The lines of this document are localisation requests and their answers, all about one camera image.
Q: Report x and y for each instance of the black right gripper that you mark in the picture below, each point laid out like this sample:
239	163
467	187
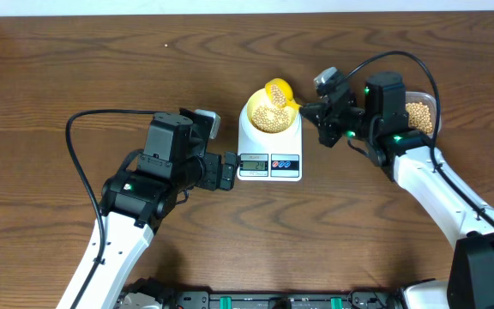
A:
321	113

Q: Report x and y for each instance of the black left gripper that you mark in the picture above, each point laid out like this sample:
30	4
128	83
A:
211	179

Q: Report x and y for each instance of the yellow measuring scoop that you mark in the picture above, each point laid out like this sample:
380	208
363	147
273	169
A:
280	94

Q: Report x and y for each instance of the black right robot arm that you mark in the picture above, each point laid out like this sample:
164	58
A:
407	157

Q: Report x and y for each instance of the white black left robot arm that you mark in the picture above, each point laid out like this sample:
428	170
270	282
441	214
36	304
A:
142	192

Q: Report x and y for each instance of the white digital kitchen scale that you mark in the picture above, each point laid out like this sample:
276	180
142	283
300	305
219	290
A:
269	156

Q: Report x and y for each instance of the soybeans in yellow bowl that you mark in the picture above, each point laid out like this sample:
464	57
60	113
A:
271	120

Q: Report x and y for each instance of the yellow plastic bowl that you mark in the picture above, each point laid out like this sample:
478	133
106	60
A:
259	98

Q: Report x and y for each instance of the clear container of soybeans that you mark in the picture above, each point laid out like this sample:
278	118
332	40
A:
422	111

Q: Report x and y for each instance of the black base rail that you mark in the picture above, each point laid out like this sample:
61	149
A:
148	293

